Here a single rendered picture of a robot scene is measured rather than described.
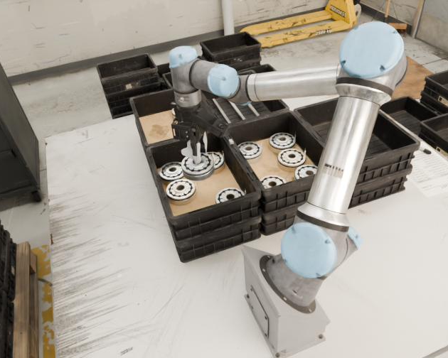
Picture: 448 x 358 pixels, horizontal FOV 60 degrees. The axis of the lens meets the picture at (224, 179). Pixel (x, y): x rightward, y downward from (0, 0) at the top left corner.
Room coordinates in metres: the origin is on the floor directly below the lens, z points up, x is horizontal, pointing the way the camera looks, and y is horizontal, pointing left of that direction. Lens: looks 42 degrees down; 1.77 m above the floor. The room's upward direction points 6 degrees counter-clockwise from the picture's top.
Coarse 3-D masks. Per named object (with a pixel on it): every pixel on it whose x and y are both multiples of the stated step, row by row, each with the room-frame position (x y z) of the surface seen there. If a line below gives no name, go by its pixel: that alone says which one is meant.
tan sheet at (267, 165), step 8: (264, 144) 1.25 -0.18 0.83; (296, 144) 1.23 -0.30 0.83; (264, 152) 1.20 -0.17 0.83; (272, 152) 1.19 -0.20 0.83; (264, 160) 1.15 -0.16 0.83; (272, 160) 1.14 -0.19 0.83; (256, 168) 1.10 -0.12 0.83; (264, 168) 1.10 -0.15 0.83; (272, 168) 1.09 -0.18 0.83; (280, 168) 1.09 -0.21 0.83; (264, 176) 1.05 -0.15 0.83; (280, 176) 1.05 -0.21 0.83; (288, 176) 1.04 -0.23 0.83
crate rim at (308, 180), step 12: (252, 120) 1.28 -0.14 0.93; (300, 120) 1.25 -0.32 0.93; (228, 132) 1.21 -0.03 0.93; (312, 132) 1.16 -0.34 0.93; (324, 144) 1.08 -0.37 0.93; (240, 156) 1.06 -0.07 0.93; (300, 180) 0.90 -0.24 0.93; (312, 180) 0.91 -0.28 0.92; (264, 192) 0.87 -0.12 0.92; (276, 192) 0.88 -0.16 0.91
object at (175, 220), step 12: (156, 144) 1.18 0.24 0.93; (168, 144) 1.18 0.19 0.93; (228, 144) 1.14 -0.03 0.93; (156, 168) 1.04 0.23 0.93; (156, 180) 0.97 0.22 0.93; (252, 180) 0.93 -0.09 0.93; (252, 192) 0.87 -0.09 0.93; (168, 204) 0.86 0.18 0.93; (216, 204) 0.84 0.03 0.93; (228, 204) 0.84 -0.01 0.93; (240, 204) 0.85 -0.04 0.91; (168, 216) 0.82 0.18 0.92; (180, 216) 0.80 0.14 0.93; (192, 216) 0.80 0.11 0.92; (204, 216) 0.81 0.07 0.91
